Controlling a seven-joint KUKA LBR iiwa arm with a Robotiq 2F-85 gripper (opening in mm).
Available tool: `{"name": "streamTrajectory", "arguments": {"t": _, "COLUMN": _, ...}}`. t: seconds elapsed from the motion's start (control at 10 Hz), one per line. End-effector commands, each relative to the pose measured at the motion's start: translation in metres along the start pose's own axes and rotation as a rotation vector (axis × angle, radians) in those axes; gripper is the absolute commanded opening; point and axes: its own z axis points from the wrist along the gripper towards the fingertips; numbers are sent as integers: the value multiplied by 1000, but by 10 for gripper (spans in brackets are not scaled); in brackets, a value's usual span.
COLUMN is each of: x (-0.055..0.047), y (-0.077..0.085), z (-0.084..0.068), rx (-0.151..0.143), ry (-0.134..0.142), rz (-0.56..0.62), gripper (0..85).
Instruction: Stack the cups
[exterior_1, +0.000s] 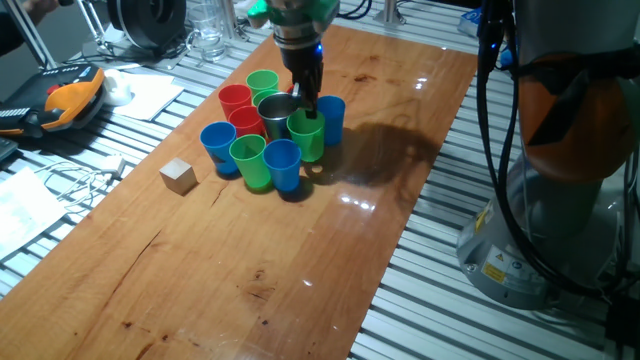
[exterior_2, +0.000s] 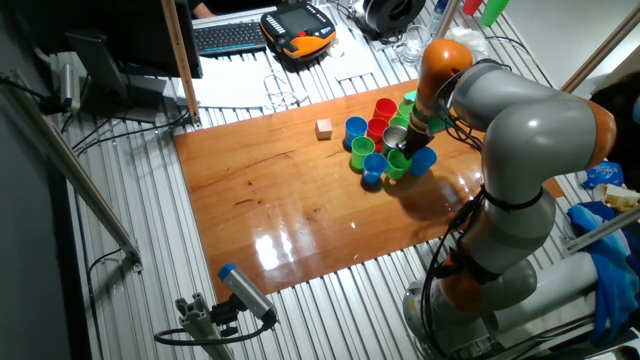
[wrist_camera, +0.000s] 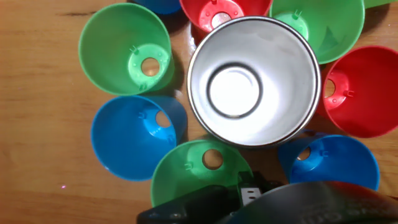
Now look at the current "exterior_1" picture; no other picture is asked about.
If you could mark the person in dark sleeve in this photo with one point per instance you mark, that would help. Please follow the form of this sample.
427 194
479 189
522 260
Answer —
20 20

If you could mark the stainless steel cup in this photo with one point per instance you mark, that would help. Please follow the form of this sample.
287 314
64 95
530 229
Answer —
274 120

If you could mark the red plastic cup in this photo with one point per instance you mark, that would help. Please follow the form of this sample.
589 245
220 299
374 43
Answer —
246 121
290 90
235 100

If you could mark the blue plastic cup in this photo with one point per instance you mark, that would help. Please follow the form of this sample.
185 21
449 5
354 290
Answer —
332 122
218 152
282 170

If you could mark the light wooden cube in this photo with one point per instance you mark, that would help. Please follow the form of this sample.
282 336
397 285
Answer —
177 175

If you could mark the white blank paper sheet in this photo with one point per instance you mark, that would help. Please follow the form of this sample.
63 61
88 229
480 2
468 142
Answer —
150 95

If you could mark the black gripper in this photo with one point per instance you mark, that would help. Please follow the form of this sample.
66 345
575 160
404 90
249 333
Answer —
302 65

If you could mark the white round device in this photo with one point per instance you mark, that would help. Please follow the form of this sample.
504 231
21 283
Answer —
117 87

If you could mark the orange and black teach pendant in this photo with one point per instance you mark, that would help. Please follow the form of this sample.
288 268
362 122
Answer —
70 100

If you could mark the white printed paper sheet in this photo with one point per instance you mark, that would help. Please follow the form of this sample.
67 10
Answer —
25 210

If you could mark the clear drinking glass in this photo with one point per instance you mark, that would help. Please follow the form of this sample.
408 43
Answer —
207 42

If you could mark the aluminium frame strut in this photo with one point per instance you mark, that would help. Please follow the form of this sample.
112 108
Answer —
30 35

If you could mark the black filament spool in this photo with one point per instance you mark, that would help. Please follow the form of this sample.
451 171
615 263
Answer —
150 22

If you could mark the green plastic cup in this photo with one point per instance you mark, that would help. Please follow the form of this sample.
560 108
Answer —
262 82
251 167
306 142
260 96

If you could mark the varnished wooden board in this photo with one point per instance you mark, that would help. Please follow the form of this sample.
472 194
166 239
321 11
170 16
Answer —
200 275

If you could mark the blue tissue packet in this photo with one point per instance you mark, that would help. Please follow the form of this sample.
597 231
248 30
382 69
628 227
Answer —
472 22

